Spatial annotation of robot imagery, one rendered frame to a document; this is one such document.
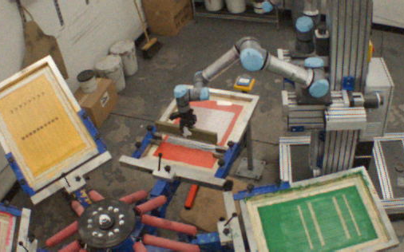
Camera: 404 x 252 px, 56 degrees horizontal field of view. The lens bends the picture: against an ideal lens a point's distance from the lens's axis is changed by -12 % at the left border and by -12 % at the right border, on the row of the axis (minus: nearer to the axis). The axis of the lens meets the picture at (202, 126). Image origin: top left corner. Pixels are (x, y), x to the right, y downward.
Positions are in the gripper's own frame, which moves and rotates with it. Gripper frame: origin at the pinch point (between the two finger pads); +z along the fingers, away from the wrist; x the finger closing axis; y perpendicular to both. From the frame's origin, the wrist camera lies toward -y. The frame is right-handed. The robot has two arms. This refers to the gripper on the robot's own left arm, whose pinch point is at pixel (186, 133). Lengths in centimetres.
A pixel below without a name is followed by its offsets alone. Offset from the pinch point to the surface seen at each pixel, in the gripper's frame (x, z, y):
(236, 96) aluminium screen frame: 54, 10, 13
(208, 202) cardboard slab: 27, 107, -10
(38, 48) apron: 74, 0, -195
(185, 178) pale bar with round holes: -29.2, 5.7, 11.6
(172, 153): -6.6, 13.5, -8.7
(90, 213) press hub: -85, -22, -10
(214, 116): 33.5, 13.6, 3.8
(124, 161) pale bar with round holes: -28.6, 4.8, -29.9
